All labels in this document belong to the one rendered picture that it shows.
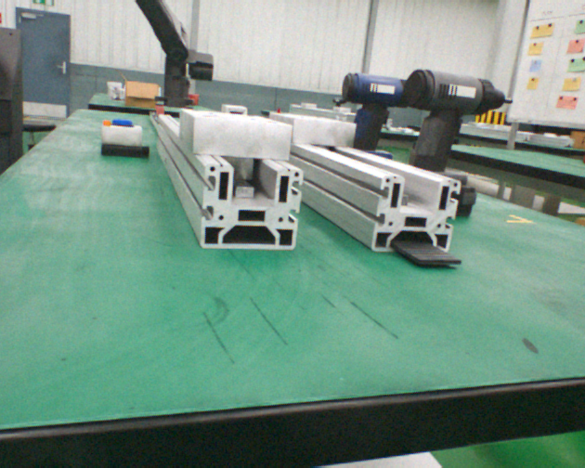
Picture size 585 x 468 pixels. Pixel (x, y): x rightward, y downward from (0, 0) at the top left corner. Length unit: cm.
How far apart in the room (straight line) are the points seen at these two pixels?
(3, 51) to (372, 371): 135
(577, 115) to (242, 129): 364
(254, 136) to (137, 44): 1178
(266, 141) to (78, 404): 39
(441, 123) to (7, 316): 66
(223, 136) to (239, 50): 1209
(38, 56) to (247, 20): 446
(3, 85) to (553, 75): 367
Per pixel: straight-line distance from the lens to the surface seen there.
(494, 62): 950
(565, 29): 437
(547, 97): 434
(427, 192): 63
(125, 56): 1233
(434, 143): 85
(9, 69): 150
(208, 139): 58
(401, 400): 32
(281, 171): 53
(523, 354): 41
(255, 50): 1272
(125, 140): 115
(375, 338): 37
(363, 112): 110
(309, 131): 87
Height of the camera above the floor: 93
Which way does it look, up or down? 14 degrees down
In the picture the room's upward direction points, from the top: 6 degrees clockwise
